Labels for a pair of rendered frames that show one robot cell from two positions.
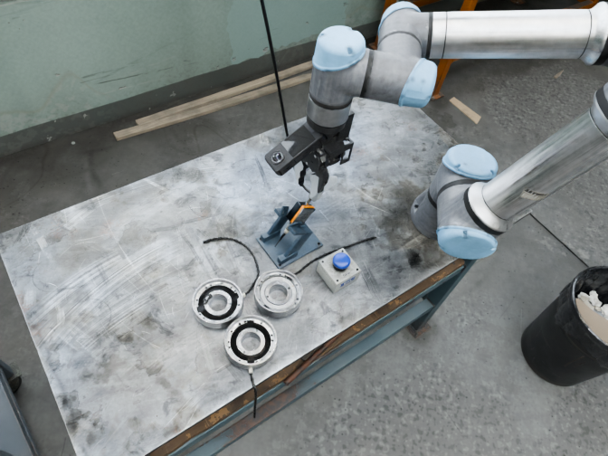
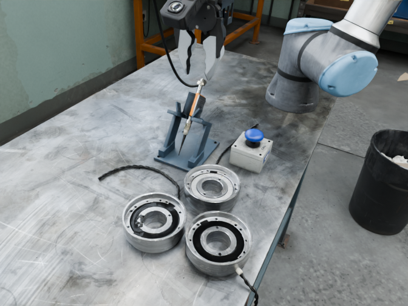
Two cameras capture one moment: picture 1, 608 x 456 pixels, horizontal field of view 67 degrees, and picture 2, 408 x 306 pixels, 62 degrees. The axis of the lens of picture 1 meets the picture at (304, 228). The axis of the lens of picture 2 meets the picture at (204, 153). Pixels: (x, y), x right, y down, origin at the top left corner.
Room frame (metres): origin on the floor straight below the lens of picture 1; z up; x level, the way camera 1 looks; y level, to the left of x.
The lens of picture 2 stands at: (0.04, 0.23, 1.26)
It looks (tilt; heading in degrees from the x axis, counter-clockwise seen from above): 37 degrees down; 337
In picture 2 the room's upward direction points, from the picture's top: 5 degrees clockwise
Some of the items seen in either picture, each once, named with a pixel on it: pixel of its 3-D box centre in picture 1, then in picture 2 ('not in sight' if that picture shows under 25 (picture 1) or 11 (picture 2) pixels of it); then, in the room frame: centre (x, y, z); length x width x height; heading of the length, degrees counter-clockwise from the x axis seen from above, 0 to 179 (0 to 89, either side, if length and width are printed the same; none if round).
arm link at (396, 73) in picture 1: (397, 73); not in sight; (0.66, -0.11, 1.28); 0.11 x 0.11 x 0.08; 89
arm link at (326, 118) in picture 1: (327, 105); not in sight; (0.64, 0.00, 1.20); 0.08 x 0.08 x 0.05
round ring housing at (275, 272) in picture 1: (278, 294); (211, 189); (0.46, 0.03, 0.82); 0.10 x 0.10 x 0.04
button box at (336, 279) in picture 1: (340, 269); (252, 150); (0.55, -0.10, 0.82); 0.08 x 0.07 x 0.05; 133
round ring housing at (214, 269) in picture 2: (251, 343); (218, 243); (0.34, 0.06, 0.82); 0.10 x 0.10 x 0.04
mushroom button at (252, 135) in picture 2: (340, 264); (252, 141); (0.55, -0.10, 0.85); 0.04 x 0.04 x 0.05
